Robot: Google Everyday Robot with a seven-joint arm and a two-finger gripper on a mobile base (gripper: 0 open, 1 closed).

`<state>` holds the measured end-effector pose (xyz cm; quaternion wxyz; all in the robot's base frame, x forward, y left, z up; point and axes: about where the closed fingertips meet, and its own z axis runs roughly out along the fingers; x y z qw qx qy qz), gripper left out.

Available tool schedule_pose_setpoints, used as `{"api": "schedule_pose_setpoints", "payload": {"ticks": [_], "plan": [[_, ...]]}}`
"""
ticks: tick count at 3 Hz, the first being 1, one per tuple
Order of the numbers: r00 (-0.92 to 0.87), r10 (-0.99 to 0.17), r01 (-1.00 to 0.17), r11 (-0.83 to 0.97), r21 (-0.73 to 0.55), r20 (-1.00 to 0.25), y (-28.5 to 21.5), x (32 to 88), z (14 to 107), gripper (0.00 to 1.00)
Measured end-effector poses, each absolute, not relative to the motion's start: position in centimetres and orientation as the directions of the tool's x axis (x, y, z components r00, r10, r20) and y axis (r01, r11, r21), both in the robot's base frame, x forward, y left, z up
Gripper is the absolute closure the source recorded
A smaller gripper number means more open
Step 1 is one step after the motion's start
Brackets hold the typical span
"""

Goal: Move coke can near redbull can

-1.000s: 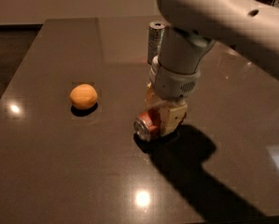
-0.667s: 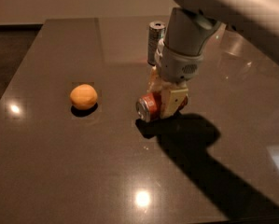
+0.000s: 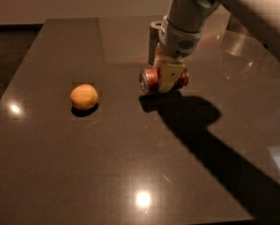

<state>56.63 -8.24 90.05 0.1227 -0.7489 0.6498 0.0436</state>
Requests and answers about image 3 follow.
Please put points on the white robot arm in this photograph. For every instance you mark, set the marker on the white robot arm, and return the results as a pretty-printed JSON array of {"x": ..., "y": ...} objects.
[{"x": 260, "y": 17}]

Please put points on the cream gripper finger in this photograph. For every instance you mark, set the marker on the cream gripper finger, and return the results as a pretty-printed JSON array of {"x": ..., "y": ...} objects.
[
  {"x": 158, "y": 56},
  {"x": 172, "y": 76}
]

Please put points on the red coke can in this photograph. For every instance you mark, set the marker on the red coke can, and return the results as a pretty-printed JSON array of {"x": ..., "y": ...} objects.
[{"x": 149, "y": 78}]

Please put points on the orange fruit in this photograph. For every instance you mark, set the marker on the orange fruit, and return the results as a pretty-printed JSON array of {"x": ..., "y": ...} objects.
[{"x": 84, "y": 97}]

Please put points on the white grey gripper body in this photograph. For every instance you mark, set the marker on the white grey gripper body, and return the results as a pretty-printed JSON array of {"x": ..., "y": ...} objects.
[{"x": 178, "y": 42}]

